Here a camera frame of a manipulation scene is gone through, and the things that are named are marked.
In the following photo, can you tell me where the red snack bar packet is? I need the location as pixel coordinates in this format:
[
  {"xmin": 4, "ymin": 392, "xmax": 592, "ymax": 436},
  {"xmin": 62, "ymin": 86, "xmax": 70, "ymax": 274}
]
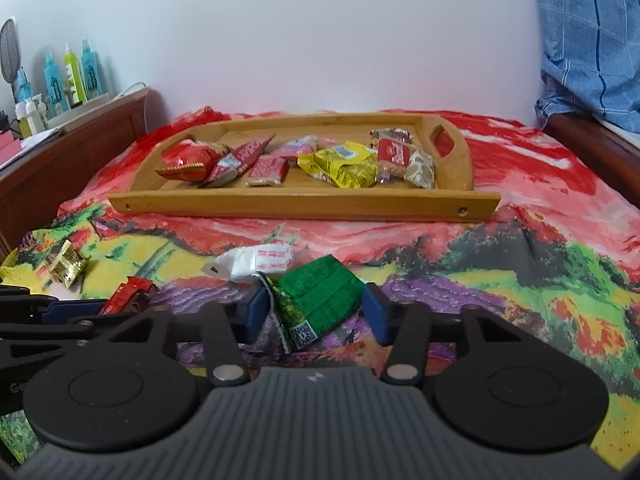
[{"xmin": 97, "ymin": 276, "xmax": 160, "ymax": 317}]

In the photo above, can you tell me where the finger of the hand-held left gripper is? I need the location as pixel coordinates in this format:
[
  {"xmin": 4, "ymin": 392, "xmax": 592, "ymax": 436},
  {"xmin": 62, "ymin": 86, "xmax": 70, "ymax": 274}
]
[
  {"xmin": 0, "ymin": 285, "xmax": 111, "ymax": 326},
  {"xmin": 0, "ymin": 317, "xmax": 133, "ymax": 356}
]

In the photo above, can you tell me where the silver brown snack packet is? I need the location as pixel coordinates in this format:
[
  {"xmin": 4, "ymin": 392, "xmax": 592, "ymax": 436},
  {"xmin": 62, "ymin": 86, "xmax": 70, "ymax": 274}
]
[{"xmin": 370, "ymin": 127, "xmax": 418, "ymax": 148}]

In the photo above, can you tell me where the teal spray bottle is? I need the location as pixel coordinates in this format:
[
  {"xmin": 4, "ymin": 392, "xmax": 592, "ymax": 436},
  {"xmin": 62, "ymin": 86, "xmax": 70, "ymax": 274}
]
[
  {"xmin": 80, "ymin": 39, "xmax": 105, "ymax": 102},
  {"xmin": 42, "ymin": 50, "xmax": 71, "ymax": 113}
]

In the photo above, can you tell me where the gold snack packet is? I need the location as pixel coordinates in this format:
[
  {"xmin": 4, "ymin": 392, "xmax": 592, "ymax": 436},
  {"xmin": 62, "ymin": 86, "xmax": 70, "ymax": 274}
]
[{"xmin": 47, "ymin": 240, "xmax": 91, "ymax": 290}]

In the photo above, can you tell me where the pink box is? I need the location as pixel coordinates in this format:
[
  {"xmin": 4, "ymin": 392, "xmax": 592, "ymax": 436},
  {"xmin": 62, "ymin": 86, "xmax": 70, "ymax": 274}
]
[{"xmin": 0, "ymin": 130, "xmax": 23, "ymax": 166}]

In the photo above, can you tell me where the yellow green spray bottle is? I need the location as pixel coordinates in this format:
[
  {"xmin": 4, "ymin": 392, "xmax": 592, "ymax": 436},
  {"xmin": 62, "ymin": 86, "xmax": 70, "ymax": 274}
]
[{"xmin": 63, "ymin": 42, "xmax": 88, "ymax": 106}]

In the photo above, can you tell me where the blue plaid cloth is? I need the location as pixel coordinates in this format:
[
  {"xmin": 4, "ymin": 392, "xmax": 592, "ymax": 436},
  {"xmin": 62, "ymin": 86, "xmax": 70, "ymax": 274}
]
[{"xmin": 529, "ymin": 0, "xmax": 640, "ymax": 133}]

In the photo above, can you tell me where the pink snack packet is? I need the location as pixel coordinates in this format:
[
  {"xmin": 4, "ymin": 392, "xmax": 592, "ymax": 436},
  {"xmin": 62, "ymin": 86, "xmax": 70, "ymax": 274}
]
[{"xmin": 272, "ymin": 135, "xmax": 331, "ymax": 161}]

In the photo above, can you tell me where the white cable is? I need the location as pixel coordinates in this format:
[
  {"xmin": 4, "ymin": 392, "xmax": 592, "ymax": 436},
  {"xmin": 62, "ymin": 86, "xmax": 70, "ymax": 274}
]
[{"xmin": 112, "ymin": 81, "xmax": 149, "ymax": 111}]

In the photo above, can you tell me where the green snack packet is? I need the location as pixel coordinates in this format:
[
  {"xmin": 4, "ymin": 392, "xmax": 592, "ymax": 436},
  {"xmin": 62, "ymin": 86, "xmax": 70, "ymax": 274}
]
[{"xmin": 257, "ymin": 255, "xmax": 366, "ymax": 353}]

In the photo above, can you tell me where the small red snack packet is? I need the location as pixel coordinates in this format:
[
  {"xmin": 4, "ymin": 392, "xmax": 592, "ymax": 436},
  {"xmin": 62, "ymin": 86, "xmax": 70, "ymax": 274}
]
[{"xmin": 245, "ymin": 155, "xmax": 290, "ymax": 187}]

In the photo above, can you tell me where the wooden bed frame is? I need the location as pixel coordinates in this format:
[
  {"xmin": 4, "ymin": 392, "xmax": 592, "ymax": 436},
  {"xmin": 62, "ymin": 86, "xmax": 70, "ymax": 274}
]
[{"xmin": 0, "ymin": 87, "xmax": 151, "ymax": 261}]

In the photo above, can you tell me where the small white bottle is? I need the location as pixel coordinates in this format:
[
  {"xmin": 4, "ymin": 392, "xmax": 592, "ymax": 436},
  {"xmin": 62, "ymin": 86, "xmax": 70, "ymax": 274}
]
[{"xmin": 15, "ymin": 99, "xmax": 48, "ymax": 137}]

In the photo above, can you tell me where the wooden serving tray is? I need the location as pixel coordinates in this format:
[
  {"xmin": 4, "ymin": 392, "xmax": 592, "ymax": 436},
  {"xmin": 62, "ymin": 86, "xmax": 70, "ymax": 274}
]
[{"xmin": 107, "ymin": 111, "xmax": 502, "ymax": 223}]

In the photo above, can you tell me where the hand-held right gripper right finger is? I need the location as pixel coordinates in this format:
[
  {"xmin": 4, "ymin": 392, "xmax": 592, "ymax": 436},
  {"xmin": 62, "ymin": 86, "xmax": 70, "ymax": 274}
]
[{"xmin": 361, "ymin": 282, "xmax": 506, "ymax": 388}]

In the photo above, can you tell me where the beige snack packet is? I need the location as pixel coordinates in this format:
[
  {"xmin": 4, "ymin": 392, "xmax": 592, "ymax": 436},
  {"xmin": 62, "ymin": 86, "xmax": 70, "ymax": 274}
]
[{"xmin": 404, "ymin": 149, "xmax": 436, "ymax": 190}]

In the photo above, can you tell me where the white snack packet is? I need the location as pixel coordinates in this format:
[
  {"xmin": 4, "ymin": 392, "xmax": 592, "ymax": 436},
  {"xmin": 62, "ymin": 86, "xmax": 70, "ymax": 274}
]
[{"xmin": 202, "ymin": 241, "xmax": 295, "ymax": 282}]

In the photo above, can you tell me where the white paper sheet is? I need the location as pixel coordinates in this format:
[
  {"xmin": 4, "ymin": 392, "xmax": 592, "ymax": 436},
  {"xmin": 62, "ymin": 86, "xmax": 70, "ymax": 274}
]
[{"xmin": 0, "ymin": 127, "xmax": 63, "ymax": 168}]

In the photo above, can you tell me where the red orange snack packet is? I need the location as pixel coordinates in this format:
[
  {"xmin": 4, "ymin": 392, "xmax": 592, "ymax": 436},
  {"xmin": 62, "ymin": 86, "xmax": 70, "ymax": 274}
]
[{"xmin": 154, "ymin": 140, "xmax": 232, "ymax": 183}]

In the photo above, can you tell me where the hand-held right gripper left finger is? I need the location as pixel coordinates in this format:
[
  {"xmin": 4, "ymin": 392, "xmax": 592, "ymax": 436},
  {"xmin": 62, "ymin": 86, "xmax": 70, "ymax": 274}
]
[{"xmin": 107, "ymin": 287, "xmax": 274, "ymax": 388}]

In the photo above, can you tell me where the brown red label snack packet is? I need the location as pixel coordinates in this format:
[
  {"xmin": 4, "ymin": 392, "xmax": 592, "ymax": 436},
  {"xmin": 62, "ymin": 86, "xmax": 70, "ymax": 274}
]
[{"xmin": 376, "ymin": 137, "xmax": 418, "ymax": 181}]

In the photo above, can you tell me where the yellow snack packet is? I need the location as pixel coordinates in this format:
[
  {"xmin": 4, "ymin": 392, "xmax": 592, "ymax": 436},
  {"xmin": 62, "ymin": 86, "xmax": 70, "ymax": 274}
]
[{"xmin": 296, "ymin": 141, "xmax": 379, "ymax": 190}]

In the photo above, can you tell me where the dark red striped snack packet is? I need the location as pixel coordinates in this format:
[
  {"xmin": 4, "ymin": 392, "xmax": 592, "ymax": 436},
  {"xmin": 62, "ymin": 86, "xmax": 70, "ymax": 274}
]
[{"xmin": 199, "ymin": 134, "xmax": 277, "ymax": 189}]

